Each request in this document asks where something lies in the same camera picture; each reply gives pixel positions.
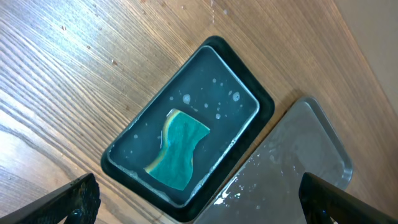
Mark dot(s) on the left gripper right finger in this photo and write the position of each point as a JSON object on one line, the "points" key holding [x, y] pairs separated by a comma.
{"points": [[324, 203]]}

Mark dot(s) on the dark brown serving tray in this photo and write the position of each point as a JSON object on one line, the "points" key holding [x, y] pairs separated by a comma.
{"points": [[266, 188]]}

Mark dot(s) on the green yellow sponge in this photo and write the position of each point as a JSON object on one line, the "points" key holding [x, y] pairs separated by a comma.
{"points": [[179, 137]]}

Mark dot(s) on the black water basin tray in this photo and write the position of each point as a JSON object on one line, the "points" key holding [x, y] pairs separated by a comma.
{"points": [[215, 87]]}

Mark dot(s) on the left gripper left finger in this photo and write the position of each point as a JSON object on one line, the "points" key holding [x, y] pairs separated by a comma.
{"points": [[75, 202]]}

